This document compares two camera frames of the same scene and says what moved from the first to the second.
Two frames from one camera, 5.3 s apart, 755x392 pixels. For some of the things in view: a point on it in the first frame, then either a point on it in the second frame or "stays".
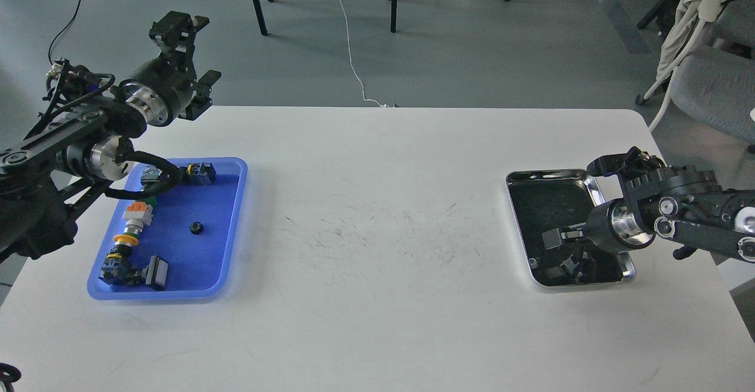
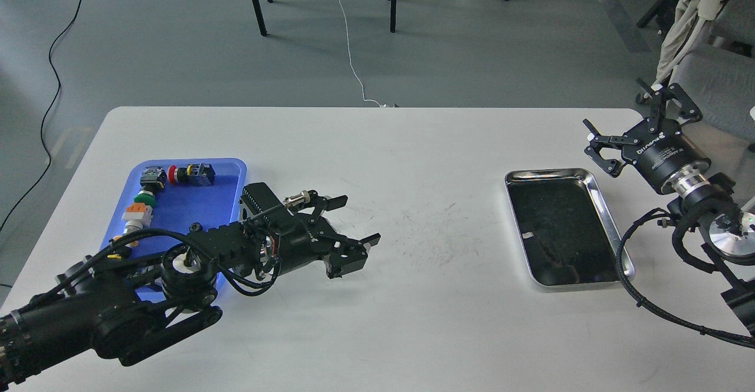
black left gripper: x=161 y=88 -> x=307 y=237
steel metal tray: x=546 y=200 stays
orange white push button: x=138 y=215 stays
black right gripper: x=597 y=230 -> x=657 y=147
